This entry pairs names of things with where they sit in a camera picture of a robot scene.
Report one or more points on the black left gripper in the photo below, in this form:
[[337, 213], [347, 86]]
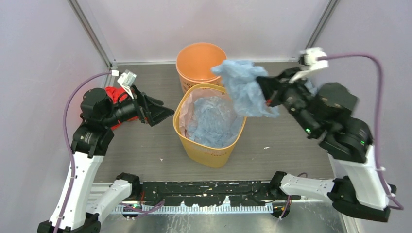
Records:
[[148, 114]]

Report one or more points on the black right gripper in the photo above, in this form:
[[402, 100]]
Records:
[[272, 88]]

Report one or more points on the light blue trash bag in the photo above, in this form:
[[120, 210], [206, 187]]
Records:
[[240, 81]]

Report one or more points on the yellow mesh trash bin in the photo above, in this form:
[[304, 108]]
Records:
[[211, 157]]

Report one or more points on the orange round trash bin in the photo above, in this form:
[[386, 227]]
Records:
[[193, 64]]

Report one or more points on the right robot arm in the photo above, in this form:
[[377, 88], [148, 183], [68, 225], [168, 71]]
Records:
[[327, 116]]

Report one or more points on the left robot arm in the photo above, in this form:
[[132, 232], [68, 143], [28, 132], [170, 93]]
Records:
[[87, 151]]

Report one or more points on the red crumpled trash bag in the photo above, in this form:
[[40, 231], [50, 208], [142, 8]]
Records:
[[117, 95]]

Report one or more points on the blue bag inside yellow bin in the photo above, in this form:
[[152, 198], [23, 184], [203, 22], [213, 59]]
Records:
[[214, 122]]

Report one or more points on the folded blue bag in corner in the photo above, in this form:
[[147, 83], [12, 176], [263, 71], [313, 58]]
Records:
[[310, 87]]

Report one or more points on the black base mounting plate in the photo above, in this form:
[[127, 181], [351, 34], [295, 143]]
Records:
[[206, 193]]

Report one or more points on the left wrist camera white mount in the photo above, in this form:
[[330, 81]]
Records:
[[126, 80]]

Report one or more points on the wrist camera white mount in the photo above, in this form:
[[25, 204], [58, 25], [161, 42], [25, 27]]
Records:
[[126, 80], [310, 63]]

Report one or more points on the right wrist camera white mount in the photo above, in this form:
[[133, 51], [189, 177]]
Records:
[[310, 63]]

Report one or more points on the slotted white cable duct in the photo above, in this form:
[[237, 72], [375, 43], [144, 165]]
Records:
[[222, 209]]

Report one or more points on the right aluminium frame post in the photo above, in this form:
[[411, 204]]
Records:
[[325, 17]]

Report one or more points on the aluminium frame post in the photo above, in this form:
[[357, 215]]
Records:
[[325, 17], [85, 15]]

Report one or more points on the left aluminium frame post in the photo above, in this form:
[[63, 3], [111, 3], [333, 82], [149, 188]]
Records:
[[85, 15]]

